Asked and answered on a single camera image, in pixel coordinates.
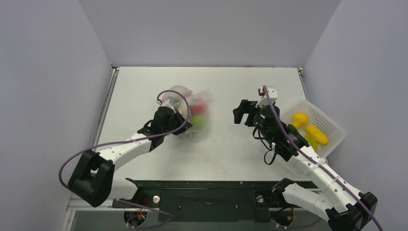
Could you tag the red fake apple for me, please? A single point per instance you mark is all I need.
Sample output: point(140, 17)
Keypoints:
point(198, 107)

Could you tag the yellow fake pepper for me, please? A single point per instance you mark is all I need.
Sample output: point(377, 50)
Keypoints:
point(299, 120)

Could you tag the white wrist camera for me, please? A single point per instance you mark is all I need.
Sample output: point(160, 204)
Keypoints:
point(268, 95)
point(166, 103)

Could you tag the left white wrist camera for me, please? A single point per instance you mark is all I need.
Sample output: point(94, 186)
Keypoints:
point(166, 103)

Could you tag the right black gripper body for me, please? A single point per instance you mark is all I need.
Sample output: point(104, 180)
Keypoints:
point(248, 110)

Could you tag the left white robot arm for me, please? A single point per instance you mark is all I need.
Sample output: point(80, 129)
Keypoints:
point(93, 177)

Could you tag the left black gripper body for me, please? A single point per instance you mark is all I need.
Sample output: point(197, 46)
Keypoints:
point(175, 121)

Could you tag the yellow fake mango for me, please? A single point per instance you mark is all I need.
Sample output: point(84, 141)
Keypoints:
point(321, 138)

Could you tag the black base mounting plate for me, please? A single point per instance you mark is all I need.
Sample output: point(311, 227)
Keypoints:
point(207, 201)

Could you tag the green fake apple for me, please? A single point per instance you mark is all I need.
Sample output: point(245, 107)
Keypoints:
point(197, 120)

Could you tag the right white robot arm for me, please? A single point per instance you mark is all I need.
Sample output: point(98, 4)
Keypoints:
point(341, 205)

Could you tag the white plastic basket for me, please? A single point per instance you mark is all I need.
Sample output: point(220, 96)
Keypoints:
point(313, 124)

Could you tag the clear plastic bag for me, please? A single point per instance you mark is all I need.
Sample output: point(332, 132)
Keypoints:
point(195, 133)

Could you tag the yellow green star fruit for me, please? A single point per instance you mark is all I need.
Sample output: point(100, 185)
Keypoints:
point(312, 141)

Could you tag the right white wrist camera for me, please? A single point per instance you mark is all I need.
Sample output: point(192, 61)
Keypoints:
point(268, 95)

